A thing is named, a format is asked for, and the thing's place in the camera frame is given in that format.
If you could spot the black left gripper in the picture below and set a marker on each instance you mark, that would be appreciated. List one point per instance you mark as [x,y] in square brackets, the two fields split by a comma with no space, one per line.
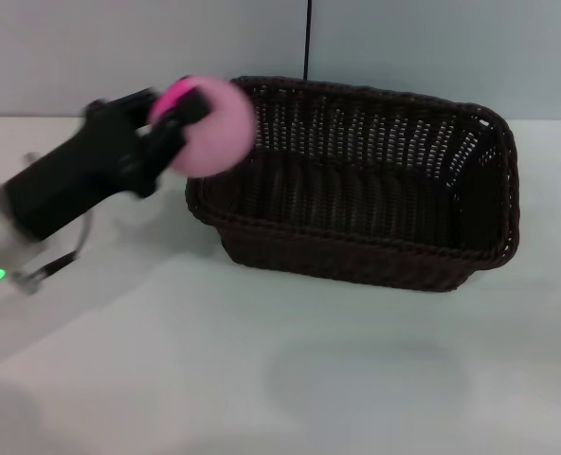
[77,175]

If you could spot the pink ball with magenta spot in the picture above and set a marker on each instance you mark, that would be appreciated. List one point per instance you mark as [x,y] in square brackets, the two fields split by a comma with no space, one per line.
[221,132]

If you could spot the black woven rectangular basket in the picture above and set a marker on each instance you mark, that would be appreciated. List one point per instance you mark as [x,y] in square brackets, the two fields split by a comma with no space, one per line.
[356,199]

